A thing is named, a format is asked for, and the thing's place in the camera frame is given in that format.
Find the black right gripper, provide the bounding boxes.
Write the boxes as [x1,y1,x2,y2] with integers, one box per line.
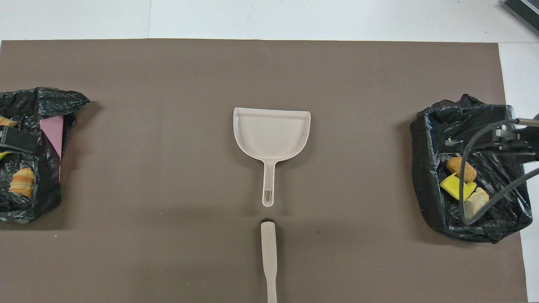
[492,113,539,164]

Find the striped croissant piece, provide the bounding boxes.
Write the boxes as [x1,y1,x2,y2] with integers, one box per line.
[8,167,35,198]

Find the brown fried nugget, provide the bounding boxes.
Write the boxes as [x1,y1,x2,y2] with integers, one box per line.
[446,157,477,183]

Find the pale cracker piece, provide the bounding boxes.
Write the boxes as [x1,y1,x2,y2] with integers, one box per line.
[463,187,491,218]

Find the curved yellow sponge piece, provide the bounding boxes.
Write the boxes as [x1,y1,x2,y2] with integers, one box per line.
[440,173,477,201]

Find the beige plastic dustpan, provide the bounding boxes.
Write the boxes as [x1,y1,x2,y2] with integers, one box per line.
[233,107,312,208]

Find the beige brush black bristles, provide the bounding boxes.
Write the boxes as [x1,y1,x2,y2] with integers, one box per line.
[260,218,278,303]

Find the black trash bag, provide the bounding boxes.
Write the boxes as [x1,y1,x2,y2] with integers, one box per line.
[0,87,91,224]
[411,94,533,244]

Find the dark ribbed panel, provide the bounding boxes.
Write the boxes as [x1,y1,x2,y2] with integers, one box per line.
[503,0,539,36]

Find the brown table mat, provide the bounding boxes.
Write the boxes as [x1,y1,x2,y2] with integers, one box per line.
[0,39,529,303]

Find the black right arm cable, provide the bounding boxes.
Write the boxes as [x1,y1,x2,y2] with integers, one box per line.
[459,118,539,226]

